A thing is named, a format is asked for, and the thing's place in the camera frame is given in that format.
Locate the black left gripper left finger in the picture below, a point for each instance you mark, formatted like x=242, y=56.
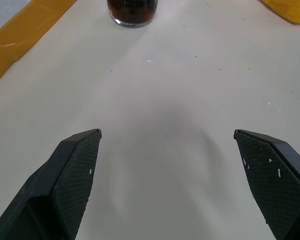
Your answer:
x=52, y=182

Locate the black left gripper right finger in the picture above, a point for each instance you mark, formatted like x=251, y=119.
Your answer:
x=272, y=180

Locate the glass jar with dark liquid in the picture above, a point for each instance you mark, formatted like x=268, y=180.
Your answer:
x=132, y=12

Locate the yellow tape strip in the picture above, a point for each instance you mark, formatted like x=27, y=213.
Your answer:
x=288, y=10
x=20, y=35

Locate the yellow tape strip right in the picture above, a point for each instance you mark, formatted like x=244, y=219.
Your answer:
x=288, y=10

